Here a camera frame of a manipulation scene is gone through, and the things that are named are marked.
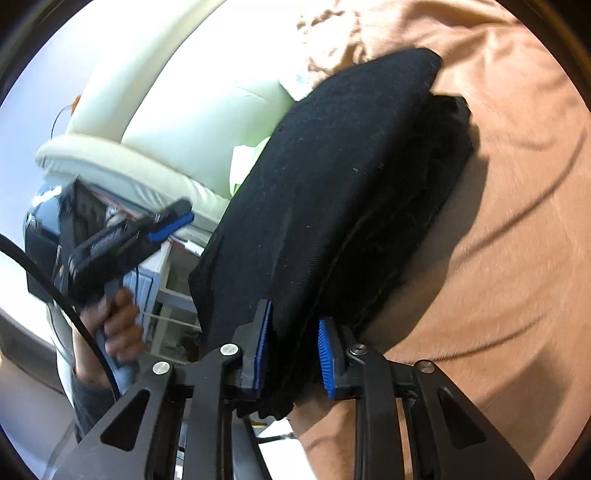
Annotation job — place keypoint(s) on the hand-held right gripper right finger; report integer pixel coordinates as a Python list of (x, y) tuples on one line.
[(327, 360)]

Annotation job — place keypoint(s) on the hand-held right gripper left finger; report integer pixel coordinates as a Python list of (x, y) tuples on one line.
[(263, 350)]

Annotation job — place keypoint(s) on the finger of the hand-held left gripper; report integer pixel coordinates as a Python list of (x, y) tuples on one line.
[(171, 228)]

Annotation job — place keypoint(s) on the black pants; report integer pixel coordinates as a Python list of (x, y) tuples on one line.
[(323, 184)]

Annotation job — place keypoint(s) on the person's left forearm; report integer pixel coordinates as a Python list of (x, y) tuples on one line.
[(90, 401)]

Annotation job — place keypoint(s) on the person's left hand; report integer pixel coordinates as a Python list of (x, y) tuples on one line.
[(122, 323)]

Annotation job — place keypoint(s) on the white shelf unit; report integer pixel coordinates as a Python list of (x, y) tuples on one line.
[(159, 281)]

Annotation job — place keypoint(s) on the cream padded headboard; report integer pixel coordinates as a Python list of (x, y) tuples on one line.
[(184, 92)]

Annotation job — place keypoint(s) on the orange-brown blanket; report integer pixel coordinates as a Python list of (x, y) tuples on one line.
[(508, 230)]

